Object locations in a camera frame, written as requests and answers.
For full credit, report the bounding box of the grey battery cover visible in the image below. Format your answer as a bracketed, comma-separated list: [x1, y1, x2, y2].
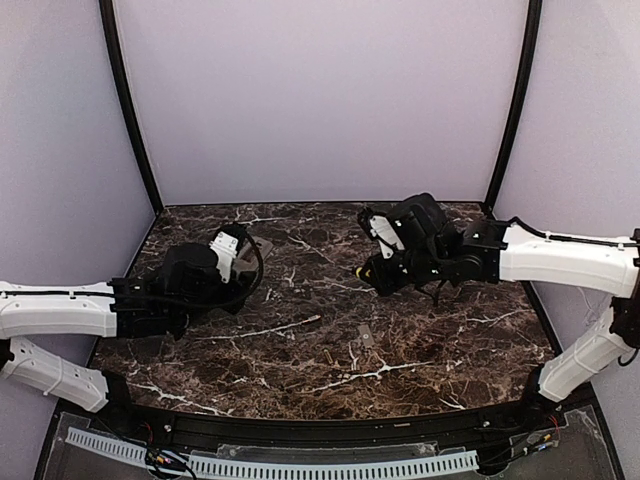
[358, 324, 374, 348]

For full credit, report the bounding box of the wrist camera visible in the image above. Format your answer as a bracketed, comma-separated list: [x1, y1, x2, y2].
[209, 223, 249, 284]
[357, 207, 405, 260]

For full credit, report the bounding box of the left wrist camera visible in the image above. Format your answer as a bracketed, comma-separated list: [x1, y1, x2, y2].
[209, 223, 249, 284]

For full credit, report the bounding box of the yellow handled screwdriver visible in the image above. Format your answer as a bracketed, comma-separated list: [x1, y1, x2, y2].
[354, 267, 371, 280]

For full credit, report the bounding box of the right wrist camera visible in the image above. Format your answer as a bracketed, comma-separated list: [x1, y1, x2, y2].
[357, 207, 405, 260]

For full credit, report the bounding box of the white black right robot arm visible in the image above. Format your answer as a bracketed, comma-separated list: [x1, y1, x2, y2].
[355, 193, 639, 407]

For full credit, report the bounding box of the white slotted cable duct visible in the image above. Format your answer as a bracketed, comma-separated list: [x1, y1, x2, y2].
[65, 427, 479, 479]

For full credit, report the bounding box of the grey remote control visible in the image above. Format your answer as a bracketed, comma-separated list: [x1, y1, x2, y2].
[234, 238, 275, 274]

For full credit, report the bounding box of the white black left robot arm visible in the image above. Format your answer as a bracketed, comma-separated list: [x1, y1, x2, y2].
[1, 242, 264, 413]

